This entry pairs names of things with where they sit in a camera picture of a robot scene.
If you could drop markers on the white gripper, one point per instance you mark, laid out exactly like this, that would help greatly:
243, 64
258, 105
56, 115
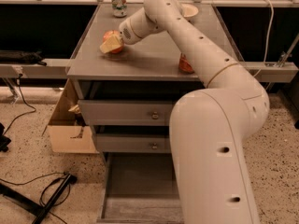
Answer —
126, 32

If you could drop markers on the red orange apple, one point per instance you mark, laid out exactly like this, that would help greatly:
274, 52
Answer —
109, 34

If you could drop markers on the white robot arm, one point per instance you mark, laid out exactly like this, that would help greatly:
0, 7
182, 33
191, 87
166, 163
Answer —
213, 188

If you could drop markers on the grey drawer cabinet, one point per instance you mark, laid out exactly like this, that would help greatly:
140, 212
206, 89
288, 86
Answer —
148, 71

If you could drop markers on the grey top drawer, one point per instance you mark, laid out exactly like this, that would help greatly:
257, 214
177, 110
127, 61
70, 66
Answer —
126, 113

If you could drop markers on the grey middle drawer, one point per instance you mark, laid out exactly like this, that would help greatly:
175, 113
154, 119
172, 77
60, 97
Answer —
131, 143

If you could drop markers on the grey open bottom drawer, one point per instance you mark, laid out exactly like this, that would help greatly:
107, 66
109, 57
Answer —
140, 189

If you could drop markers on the red coca-cola can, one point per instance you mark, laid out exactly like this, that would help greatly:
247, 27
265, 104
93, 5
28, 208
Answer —
184, 65

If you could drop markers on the white ceramic bowl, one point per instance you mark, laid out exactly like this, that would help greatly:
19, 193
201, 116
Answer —
189, 11

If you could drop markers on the cardboard box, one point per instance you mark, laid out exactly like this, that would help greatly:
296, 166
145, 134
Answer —
67, 130

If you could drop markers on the black object at left edge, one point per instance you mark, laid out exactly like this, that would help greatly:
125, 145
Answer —
4, 141

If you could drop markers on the black bag on rail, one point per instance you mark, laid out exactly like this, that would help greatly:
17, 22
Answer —
24, 57

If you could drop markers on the metal clamp bracket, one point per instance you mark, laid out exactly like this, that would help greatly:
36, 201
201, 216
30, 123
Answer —
284, 55

